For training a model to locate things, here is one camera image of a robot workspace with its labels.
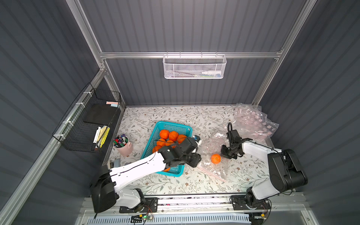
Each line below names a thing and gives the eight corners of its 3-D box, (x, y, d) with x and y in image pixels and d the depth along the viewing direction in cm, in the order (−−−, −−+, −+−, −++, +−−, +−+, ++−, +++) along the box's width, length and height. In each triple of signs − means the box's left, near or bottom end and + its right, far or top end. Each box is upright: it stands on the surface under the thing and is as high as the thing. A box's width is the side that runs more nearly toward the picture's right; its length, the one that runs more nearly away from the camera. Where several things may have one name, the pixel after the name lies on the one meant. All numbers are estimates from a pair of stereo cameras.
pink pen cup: (119, 155, 94) (110, 145, 83) (122, 145, 99) (115, 134, 88) (132, 155, 94) (125, 145, 83) (135, 145, 99) (129, 134, 88)
